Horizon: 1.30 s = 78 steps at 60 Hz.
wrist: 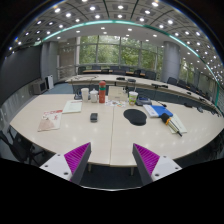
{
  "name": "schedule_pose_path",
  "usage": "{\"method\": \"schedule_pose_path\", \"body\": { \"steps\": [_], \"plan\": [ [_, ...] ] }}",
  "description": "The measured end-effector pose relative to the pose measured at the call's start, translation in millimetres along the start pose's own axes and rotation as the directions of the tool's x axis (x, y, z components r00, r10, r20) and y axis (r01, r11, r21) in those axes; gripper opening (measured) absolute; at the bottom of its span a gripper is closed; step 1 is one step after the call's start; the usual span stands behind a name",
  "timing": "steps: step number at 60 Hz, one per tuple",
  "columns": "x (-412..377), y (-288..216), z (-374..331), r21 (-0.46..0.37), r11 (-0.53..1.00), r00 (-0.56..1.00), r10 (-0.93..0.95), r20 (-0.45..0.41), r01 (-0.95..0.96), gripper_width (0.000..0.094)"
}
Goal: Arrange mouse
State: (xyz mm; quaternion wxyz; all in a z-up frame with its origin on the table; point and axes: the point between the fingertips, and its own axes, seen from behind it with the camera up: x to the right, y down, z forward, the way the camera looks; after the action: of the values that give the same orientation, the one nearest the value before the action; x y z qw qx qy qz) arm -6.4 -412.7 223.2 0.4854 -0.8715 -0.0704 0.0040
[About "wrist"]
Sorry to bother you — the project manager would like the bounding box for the red and white magazine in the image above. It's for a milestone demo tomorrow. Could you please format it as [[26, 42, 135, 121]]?
[[38, 110, 62, 132]]

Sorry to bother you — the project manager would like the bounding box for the black mouse pad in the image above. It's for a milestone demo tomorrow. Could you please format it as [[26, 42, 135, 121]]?
[[123, 109, 147, 126]]

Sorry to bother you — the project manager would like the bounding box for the white paper under umbrella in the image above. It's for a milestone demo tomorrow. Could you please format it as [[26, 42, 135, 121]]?
[[171, 114, 187, 134]]

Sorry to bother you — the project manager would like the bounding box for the grey microwave-like box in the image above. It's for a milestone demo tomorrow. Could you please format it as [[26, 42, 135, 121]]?
[[32, 80, 47, 95]]

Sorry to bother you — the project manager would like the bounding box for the red and green thermos bottle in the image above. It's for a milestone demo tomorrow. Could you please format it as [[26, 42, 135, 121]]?
[[99, 81, 106, 103]]

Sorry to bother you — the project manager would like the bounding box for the white paper booklet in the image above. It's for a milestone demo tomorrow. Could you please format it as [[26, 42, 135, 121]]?
[[63, 100, 82, 114]]

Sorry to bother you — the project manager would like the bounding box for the dark calculator device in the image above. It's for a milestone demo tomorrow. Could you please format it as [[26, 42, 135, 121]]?
[[136, 97, 152, 106]]

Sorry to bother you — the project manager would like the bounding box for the black computer mouse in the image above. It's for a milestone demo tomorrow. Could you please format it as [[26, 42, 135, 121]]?
[[90, 113, 98, 123]]

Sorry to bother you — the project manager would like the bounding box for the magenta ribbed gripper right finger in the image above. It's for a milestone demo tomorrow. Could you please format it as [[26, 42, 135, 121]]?
[[132, 143, 181, 185]]

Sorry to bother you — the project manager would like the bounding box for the beige cardboard box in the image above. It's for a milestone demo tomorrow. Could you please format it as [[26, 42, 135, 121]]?
[[108, 86, 128, 101]]

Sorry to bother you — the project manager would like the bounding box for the black office chair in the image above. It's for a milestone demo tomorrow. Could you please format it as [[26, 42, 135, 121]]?
[[0, 129, 44, 167]]

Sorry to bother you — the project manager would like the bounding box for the blue folder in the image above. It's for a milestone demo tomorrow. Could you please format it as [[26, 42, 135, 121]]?
[[151, 105, 173, 117]]

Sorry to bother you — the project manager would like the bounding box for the green and white drink cup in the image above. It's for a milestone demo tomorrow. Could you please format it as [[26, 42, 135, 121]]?
[[129, 91, 138, 106]]

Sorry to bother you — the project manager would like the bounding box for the white paper cup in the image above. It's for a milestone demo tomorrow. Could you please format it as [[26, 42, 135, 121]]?
[[81, 88, 89, 102]]

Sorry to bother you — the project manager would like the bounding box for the white lidded mug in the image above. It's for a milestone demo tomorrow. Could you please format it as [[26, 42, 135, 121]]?
[[90, 89, 98, 103]]

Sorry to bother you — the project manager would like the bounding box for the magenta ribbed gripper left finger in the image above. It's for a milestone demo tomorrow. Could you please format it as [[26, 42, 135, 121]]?
[[41, 142, 91, 185]]

